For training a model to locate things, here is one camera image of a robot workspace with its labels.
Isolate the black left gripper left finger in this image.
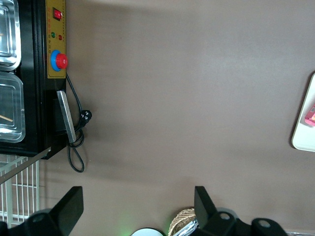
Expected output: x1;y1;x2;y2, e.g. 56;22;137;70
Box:
0;186;84;236

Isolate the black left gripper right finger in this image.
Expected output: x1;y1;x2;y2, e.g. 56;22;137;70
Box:
194;185;288;236

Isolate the cream plastic serving tray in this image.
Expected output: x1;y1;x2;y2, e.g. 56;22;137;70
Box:
291;72;315;152

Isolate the oval light wicker basket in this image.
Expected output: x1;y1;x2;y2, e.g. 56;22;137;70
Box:
168;207;197;236

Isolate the grey flat metal bar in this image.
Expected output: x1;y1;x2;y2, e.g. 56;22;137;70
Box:
0;147;52;184

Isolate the steel fryer pan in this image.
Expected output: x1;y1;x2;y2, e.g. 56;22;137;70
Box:
0;0;22;71
0;71;27;144

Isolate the pink cartoon snack packet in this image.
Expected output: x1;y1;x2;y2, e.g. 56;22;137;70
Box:
304;104;315;128

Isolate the white wire rack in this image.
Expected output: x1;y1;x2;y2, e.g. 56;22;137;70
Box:
0;154;40;228

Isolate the steel fryer handle bar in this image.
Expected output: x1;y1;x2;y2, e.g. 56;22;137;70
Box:
56;90;77;144

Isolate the black power cable with plug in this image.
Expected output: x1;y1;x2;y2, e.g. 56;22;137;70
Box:
65;73;93;173

